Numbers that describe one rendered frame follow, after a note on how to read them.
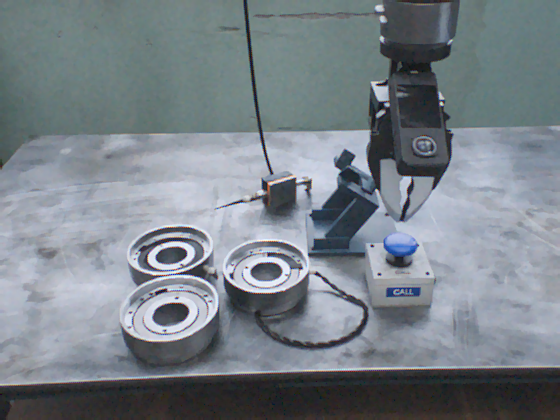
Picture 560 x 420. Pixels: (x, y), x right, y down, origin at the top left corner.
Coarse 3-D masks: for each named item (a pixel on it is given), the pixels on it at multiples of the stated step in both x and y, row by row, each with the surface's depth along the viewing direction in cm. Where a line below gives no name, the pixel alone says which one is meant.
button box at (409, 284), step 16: (368, 256) 73; (384, 256) 72; (416, 256) 72; (368, 272) 73; (384, 272) 70; (400, 272) 70; (416, 272) 70; (432, 272) 70; (368, 288) 74; (384, 288) 69; (400, 288) 69; (416, 288) 69; (432, 288) 70; (384, 304) 71; (400, 304) 71; (416, 304) 71
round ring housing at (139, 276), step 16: (176, 224) 79; (144, 240) 78; (208, 240) 77; (128, 256) 73; (160, 256) 77; (176, 256) 78; (192, 256) 75; (208, 256) 73; (144, 272) 71; (160, 272) 70; (176, 272) 70; (192, 272) 72
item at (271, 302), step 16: (256, 240) 76; (272, 240) 76; (240, 256) 75; (304, 256) 73; (224, 272) 70; (256, 272) 74; (272, 272) 75; (288, 272) 72; (304, 272) 70; (240, 288) 68; (288, 288) 68; (304, 288) 70; (240, 304) 69; (256, 304) 68; (272, 304) 68; (288, 304) 69
